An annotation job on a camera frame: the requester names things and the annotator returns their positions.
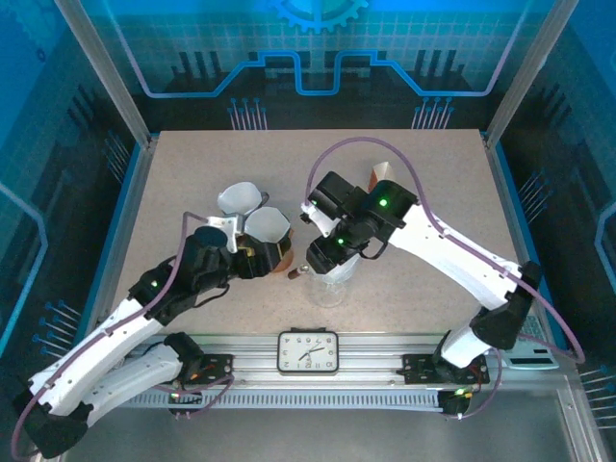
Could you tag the orange transparent coffee dripper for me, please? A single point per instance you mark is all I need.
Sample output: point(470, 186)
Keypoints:
point(288, 260)

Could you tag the clear glass coffee dripper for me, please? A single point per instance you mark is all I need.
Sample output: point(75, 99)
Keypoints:
point(337, 285)

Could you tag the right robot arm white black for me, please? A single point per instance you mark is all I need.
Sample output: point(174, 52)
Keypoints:
point(457, 260)

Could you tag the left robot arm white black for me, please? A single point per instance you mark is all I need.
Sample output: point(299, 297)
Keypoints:
point(96, 351)

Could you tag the white analog clock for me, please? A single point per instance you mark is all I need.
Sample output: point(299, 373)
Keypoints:
point(308, 352)

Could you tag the blue table side strip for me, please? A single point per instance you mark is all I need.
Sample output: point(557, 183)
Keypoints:
point(501, 161)
point(136, 166)

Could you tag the black controller box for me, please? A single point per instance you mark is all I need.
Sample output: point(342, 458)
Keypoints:
point(180, 413)
point(452, 406)

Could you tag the white calculator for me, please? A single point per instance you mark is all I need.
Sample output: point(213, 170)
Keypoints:
point(534, 358)

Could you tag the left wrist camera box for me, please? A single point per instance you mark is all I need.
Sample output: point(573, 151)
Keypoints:
point(210, 236)

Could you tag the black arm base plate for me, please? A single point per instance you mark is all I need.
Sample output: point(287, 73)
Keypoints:
point(219, 368)
point(418, 368)

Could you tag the aluminium mounting rail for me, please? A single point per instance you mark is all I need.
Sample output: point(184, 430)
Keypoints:
point(375, 356)

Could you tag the aluminium frame post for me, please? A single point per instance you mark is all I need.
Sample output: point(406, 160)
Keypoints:
point(106, 77)
point(529, 72)

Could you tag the aluminium front frame rail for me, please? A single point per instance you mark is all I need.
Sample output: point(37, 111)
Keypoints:
point(584, 423)

